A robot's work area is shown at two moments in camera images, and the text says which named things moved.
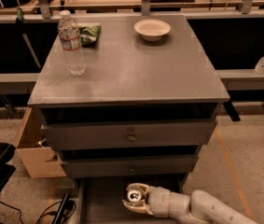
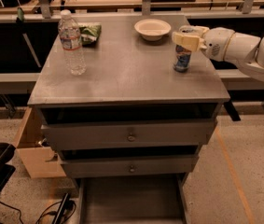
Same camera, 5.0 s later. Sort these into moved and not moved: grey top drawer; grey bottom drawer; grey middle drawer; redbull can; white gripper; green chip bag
Moved: white gripper; redbull can
Not moved: green chip bag; grey middle drawer; grey top drawer; grey bottom drawer
